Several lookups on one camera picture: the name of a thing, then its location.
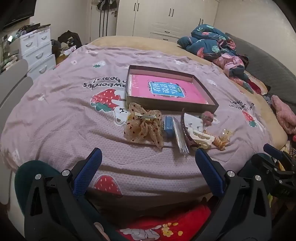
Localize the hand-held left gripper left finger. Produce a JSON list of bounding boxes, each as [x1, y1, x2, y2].
[[24, 147, 103, 241]]

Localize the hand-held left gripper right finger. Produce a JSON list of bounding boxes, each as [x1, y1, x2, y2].
[[195, 148, 272, 241]]

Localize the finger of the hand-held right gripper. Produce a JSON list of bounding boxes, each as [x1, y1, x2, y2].
[[251, 153, 281, 178], [263, 143, 294, 166]]

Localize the orange spiral hair tie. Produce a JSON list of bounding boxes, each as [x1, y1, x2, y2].
[[213, 128, 234, 151]]

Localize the white claw hair clip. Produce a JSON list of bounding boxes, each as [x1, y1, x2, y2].
[[187, 126, 215, 149]]

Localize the clear plastic packet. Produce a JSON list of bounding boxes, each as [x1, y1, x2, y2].
[[172, 116, 190, 156]]

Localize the dark headband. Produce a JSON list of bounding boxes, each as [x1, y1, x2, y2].
[[180, 108, 197, 146]]

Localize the small blue box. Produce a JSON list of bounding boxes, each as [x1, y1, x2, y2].
[[161, 115, 175, 139]]

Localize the polka-dot bow hair clip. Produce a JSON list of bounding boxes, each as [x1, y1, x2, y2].
[[124, 102, 164, 149]]

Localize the brown shallow cardboard box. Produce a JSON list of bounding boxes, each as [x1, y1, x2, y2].
[[126, 65, 219, 113]]

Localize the yellow cartoon cloth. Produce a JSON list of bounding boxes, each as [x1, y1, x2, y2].
[[279, 136, 296, 160]]

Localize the pink fuzzy cloth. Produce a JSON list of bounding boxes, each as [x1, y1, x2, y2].
[[270, 95, 296, 135]]

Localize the pink strawberry printed blanket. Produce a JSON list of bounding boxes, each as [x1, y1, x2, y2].
[[0, 43, 273, 202]]

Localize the red floral cloth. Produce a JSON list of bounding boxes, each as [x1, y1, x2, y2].
[[116, 204, 215, 241]]

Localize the teal cloth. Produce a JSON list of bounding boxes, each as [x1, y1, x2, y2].
[[14, 160, 61, 214]]

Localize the red floral pillow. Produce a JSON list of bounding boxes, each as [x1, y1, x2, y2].
[[231, 70, 269, 96]]

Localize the pink book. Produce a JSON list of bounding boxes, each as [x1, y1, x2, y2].
[[128, 74, 213, 105]]

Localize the grey quilted headboard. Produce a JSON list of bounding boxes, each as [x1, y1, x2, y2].
[[225, 32, 296, 105]]

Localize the pile of clothes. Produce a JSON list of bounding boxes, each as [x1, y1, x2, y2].
[[51, 39, 77, 65]]

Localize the dark blue floral quilt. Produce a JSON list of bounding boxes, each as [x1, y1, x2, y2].
[[177, 24, 251, 81]]

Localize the white drawer cabinet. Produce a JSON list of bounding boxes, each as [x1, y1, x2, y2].
[[18, 27, 57, 80]]

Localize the black backpack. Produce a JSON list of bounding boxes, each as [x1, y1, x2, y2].
[[57, 30, 83, 48]]

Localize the white door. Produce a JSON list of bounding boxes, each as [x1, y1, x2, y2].
[[90, 0, 119, 43]]

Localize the white wardrobe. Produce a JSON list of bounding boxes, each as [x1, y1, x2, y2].
[[116, 0, 219, 43]]

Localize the black television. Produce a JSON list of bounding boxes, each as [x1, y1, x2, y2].
[[0, 0, 37, 30]]

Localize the hanging dark straps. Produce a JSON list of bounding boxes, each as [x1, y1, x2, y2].
[[94, 0, 119, 37]]

